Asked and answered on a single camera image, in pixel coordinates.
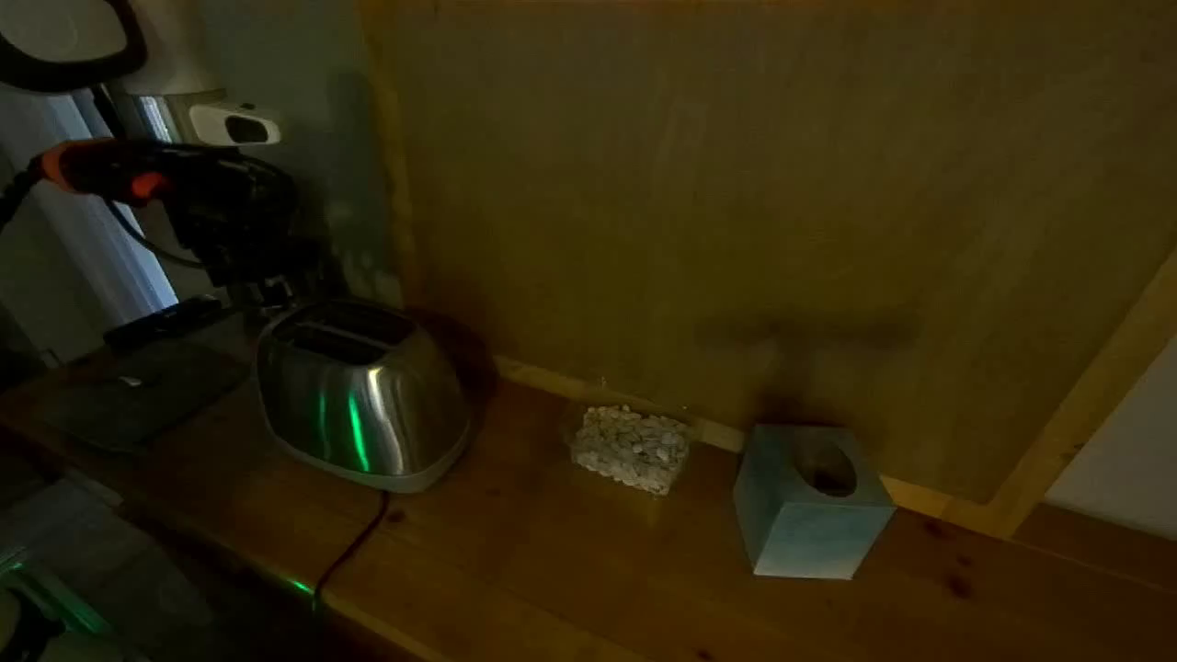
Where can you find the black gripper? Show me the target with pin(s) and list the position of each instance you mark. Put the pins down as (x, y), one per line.
(252, 221)

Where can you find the stainless steel toaster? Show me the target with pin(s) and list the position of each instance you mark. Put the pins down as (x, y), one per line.
(370, 397)

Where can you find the grey drying mat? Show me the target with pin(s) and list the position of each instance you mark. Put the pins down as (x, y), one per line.
(149, 392)

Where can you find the metal spoon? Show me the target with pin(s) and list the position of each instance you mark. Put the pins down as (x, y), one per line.
(130, 381)

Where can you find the large wooden backboard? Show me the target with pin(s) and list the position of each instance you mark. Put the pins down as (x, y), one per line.
(758, 186)

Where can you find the blue cube box with hole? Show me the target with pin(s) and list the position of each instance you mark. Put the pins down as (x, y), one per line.
(803, 517)

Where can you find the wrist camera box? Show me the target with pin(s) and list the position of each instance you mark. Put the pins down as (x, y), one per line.
(227, 117)

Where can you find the green lit robot base mount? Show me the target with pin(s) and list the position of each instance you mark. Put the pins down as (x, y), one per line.
(50, 609)

